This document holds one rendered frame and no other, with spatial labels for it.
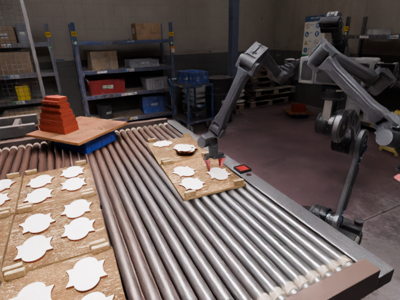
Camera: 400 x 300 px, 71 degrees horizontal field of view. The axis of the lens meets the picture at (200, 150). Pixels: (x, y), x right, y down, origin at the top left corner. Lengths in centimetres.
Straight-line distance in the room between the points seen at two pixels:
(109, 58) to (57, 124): 374
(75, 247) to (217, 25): 653
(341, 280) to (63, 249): 96
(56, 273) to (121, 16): 574
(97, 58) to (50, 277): 493
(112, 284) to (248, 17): 721
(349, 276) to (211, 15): 660
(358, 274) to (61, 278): 95
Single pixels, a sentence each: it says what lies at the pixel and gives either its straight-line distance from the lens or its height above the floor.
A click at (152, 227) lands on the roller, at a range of 123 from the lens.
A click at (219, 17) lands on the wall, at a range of 727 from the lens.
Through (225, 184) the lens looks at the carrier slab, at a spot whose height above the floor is 94.
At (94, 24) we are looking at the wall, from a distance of 633.
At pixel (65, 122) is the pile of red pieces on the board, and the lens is 214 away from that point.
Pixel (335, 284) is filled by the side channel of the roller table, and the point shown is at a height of 95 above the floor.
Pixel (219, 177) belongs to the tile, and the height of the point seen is 95.
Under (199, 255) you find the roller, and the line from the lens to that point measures 108.
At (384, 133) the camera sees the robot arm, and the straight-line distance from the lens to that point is 114.
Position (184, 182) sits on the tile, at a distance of 148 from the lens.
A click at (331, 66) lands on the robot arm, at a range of 127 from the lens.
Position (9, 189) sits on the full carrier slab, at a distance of 177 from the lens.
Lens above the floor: 166
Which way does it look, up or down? 22 degrees down
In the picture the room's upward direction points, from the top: 1 degrees counter-clockwise
